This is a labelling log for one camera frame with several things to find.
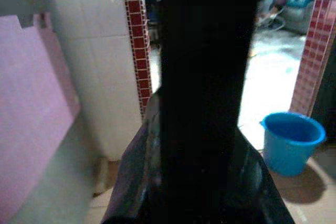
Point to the blue plastic bucket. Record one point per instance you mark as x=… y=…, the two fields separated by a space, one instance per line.
x=288 y=148

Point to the pink foam board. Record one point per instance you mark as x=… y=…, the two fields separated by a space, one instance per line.
x=29 y=108

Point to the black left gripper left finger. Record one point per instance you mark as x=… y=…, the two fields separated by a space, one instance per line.
x=136 y=161

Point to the person in light clothes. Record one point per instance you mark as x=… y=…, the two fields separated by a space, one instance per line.
x=274 y=1

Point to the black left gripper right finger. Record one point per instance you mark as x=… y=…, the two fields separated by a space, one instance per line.
x=258 y=182

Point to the grey sofa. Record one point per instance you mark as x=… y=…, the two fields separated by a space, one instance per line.
x=299 y=18

